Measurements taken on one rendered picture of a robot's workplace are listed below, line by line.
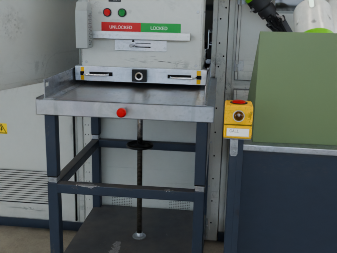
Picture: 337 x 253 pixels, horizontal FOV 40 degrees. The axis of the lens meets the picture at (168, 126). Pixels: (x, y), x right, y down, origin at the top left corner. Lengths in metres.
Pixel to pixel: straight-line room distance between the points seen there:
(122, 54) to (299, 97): 0.76
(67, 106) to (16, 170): 0.98
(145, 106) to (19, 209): 1.25
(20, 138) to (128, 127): 0.56
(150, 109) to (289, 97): 0.46
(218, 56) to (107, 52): 0.56
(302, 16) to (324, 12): 0.07
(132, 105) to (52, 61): 0.68
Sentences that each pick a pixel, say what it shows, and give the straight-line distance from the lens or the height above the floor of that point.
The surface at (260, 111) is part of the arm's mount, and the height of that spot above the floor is 0.85.
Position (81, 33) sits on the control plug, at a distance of 1.84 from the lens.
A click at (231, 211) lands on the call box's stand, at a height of 0.57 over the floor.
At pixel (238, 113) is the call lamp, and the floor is 0.88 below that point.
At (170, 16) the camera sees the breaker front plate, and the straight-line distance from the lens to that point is 1.88.
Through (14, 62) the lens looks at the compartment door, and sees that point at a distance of 1.99.
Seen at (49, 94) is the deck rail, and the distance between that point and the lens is 1.71.
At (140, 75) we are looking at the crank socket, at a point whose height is 0.90.
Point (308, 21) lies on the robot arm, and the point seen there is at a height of 1.13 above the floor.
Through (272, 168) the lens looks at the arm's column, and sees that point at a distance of 1.53.
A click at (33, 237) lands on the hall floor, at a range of 2.57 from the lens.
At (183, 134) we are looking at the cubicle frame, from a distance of 2.29.
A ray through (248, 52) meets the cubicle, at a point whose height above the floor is 0.97.
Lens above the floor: 1.16
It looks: 14 degrees down
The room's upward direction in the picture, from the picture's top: 1 degrees clockwise
